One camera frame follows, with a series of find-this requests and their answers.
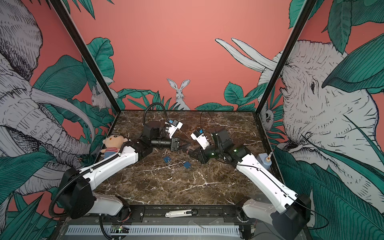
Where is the white slotted cable duct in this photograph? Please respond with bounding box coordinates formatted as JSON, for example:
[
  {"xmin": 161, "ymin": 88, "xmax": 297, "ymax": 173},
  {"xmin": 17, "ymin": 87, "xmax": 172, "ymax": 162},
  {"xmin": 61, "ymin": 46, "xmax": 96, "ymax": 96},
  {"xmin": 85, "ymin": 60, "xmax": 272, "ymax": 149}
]
[{"xmin": 65, "ymin": 225, "xmax": 240, "ymax": 237}]

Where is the black front mounting rail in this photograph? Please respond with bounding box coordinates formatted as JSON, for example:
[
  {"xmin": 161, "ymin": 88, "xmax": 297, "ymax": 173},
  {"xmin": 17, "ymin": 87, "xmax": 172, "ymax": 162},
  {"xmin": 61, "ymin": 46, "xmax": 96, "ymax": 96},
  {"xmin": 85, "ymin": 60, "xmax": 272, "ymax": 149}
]
[{"xmin": 126, "ymin": 205, "xmax": 257, "ymax": 225}]

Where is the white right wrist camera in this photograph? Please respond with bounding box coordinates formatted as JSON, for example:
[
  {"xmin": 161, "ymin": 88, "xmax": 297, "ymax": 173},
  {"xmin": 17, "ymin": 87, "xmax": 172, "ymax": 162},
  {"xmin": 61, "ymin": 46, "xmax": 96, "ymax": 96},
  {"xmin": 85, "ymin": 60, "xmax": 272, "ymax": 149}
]
[{"xmin": 191, "ymin": 129, "xmax": 210, "ymax": 150}]

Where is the black right frame post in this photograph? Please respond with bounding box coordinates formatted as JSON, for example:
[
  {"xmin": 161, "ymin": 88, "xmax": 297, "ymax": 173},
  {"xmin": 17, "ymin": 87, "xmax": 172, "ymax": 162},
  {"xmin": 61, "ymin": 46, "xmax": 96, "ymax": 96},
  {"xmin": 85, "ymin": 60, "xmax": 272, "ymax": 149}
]
[{"xmin": 256, "ymin": 0, "xmax": 317, "ymax": 115}]

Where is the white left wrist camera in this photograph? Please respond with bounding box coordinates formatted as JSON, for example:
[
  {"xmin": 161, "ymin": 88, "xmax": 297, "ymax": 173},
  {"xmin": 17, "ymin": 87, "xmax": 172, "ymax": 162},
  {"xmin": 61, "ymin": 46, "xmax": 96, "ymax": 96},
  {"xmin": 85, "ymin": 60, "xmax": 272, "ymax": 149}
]
[{"xmin": 166, "ymin": 120, "xmax": 183, "ymax": 139}]

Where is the plush doll striped shirt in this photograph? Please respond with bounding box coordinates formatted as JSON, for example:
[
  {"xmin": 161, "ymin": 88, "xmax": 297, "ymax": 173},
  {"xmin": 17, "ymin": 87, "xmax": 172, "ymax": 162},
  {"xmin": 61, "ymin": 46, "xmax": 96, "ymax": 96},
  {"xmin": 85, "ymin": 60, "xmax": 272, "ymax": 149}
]
[{"xmin": 101, "ymin": 135, "xmax": 128, "ymax": 159}]

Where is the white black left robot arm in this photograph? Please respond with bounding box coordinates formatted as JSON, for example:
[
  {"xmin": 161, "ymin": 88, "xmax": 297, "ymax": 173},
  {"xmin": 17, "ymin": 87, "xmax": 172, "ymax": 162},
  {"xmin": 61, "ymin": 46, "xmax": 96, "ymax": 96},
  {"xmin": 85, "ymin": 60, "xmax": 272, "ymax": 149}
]
[{"xmin": 49, "ymin": 120, "xmax": 183, "ymax": 222}]

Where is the black left frame post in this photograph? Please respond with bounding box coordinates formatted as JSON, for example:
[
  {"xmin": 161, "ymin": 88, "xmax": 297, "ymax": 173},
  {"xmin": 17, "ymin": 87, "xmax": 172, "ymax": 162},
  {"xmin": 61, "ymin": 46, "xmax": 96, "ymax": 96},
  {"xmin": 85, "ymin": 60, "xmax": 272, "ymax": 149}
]
[{"xmin": 50, "ymin": 0, "xmax": 121, "ymax": 114}]

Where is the white utility knife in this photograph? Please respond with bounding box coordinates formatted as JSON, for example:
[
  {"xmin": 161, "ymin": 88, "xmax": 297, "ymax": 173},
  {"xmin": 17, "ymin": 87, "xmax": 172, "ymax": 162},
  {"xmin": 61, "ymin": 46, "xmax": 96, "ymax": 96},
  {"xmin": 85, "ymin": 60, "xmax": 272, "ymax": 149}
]
[{"xmin": 165, "ymin": 209, "xmax": 198, "ymax": 218}]

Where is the blue padlock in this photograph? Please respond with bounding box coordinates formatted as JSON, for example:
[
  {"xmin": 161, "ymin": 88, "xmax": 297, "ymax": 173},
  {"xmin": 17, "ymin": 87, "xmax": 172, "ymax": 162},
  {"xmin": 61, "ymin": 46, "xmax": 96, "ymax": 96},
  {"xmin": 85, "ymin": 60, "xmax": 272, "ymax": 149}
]
[
  {"xmin": 184, "ymin": 162, "xmax": 192, "ymax": 169},
  {"xmin": 164, "ymin": 156, "xmax": 171, "ymax": 163}
]

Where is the black frame post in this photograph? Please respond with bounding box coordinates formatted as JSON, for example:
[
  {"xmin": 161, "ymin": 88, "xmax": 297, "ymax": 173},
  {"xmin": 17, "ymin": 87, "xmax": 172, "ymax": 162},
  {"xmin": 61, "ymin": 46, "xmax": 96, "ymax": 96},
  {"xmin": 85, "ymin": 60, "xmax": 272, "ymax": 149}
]
[
  {"xmin": 50, "ymin": 0, "xmax": 121, "ymax": 114},
  {"xmin": 256, "ymin": 0, "xmax": 317, "ymax": 115}
]

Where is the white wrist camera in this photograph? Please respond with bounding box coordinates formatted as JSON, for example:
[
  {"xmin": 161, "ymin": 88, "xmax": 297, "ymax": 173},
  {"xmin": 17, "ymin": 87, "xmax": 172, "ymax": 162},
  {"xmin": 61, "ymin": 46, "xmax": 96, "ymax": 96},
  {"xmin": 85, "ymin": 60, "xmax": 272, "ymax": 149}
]
[
  {"xmin": 191, "ymin": 129, "xmax": 210, "ymax": 150},
  {"xmin": 166, "ymin": 120, "xmax": 183, "ymax": 139}
]

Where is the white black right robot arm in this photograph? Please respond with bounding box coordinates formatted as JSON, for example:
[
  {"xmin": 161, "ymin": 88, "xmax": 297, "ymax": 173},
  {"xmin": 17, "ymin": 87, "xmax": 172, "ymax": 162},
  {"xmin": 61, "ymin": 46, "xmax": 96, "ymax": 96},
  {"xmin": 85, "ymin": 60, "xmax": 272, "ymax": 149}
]
[{"xmin": 190, "ymin": 129, "xmax": 312, "ymax": 240}]

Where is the small green circuit board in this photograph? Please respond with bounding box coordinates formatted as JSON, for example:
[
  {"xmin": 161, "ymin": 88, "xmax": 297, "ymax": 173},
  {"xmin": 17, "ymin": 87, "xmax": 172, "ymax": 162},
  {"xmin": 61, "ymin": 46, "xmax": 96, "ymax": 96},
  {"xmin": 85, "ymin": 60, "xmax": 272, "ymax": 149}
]
[{"xmin": 110, "ymin": 226, "xmax": 130, "ymax": 235}]

